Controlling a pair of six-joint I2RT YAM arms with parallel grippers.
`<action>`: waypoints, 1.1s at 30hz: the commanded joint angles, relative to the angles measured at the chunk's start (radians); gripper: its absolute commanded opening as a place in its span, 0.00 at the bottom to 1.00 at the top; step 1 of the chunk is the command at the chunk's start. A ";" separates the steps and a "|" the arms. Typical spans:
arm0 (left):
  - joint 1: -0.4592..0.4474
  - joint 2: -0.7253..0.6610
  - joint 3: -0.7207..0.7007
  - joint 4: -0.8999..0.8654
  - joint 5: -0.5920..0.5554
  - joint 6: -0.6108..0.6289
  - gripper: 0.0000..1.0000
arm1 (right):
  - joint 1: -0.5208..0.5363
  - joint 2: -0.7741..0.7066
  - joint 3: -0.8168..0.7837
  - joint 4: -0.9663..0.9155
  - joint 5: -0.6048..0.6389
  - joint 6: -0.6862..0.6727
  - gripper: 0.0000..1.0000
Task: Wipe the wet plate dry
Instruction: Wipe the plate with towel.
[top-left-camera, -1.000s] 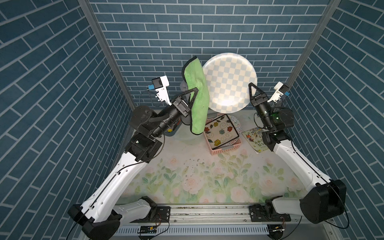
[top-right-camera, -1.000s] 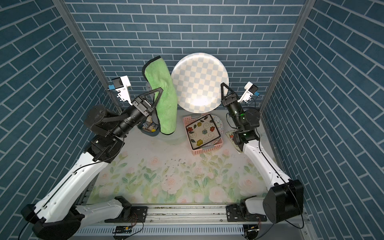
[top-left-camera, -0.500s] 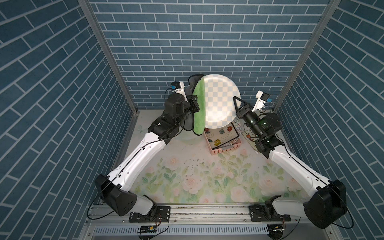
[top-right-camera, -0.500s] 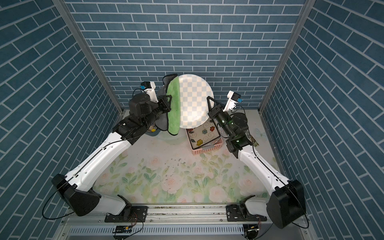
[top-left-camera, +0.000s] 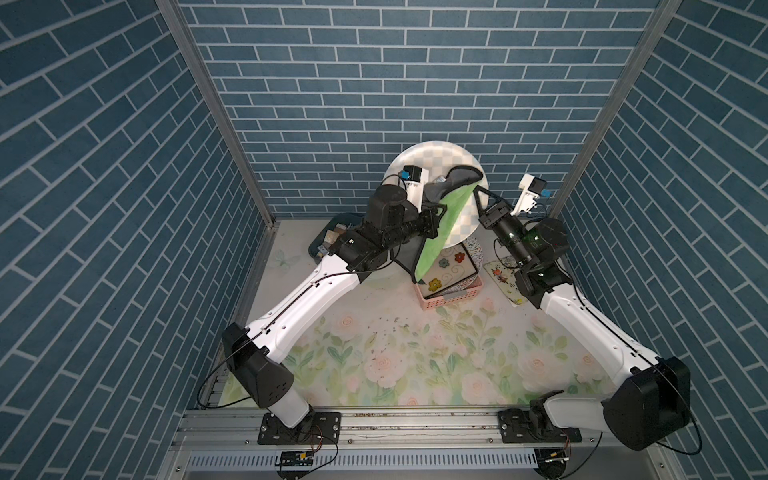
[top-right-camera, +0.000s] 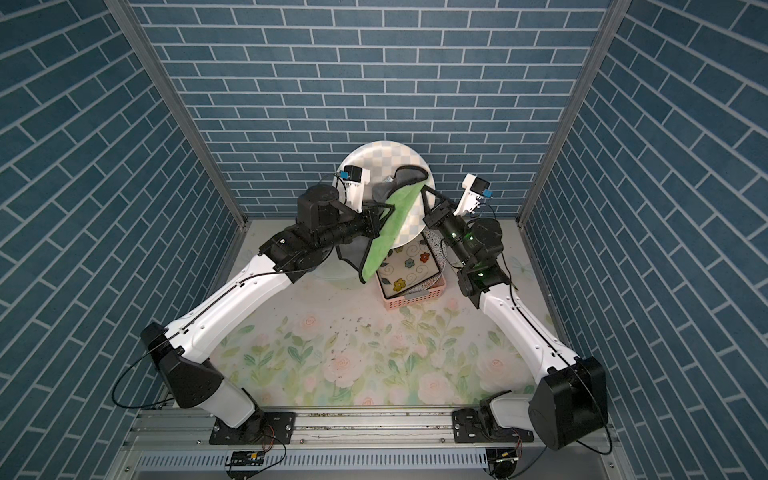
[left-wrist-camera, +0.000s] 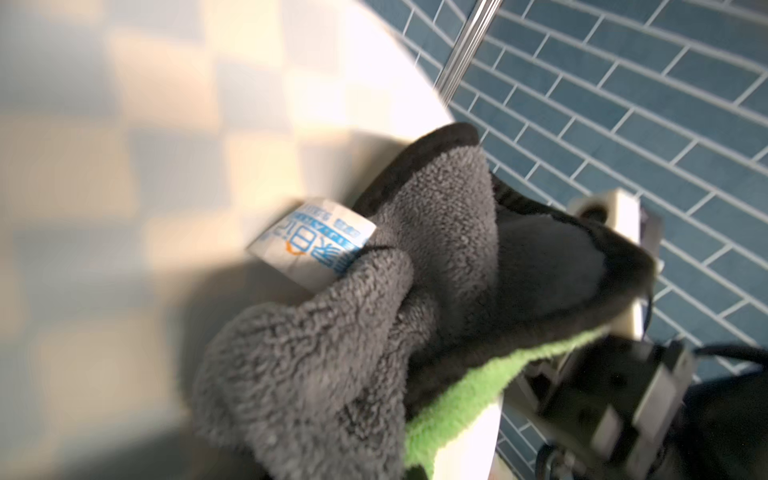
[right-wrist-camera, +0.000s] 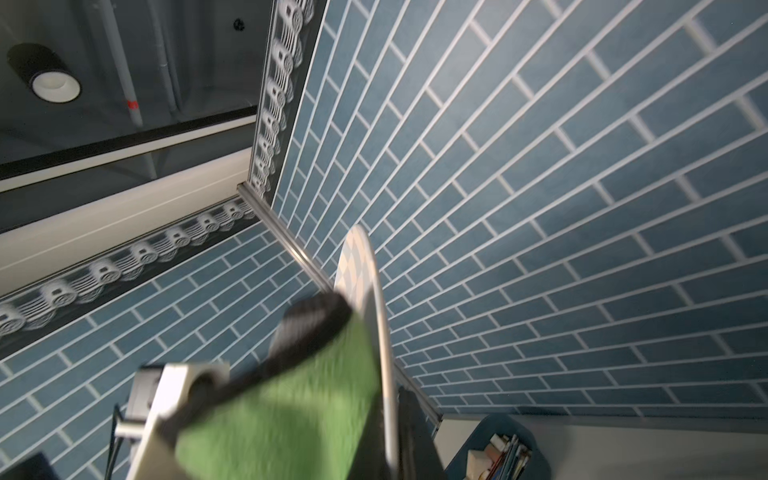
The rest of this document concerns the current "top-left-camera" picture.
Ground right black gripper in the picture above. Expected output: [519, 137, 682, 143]
[471, 191, 530, 274]

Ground green grey microfibre cloth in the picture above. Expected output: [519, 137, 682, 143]
[413, 165, 487, 282]

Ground square floral plate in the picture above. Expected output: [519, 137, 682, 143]
[418, 239, 483, 299]

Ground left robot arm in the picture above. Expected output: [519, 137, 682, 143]
[222, 184, 448, 428]

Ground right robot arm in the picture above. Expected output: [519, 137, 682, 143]
[473, 186, 696, 451]

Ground teal tray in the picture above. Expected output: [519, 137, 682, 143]
[308, 213, 363, 264]

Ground pink plastic basket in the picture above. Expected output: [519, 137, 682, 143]
[414, 236, 483, 310]

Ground items in teal tray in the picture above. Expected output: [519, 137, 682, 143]
[316, 222, 352, 257]

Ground floral table mat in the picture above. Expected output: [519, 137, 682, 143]
[218, 218, 619, 408]

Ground left circuit board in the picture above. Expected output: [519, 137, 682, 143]
[276, 451, 315, 471]

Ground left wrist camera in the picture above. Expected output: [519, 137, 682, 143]
[400, 165, 429, 211]

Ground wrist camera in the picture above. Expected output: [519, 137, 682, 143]
[400, 165, 429, 211]
[512, 174, 548, 216]

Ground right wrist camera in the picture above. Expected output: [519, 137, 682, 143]
[512, 174, 548, 216]

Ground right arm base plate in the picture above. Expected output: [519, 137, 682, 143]
[497, 390, 582, 445]

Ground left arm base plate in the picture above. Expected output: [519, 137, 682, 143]
[257, 410, 342, 446]

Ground aluminium rail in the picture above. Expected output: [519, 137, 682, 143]
[167, 405, 667, 451]

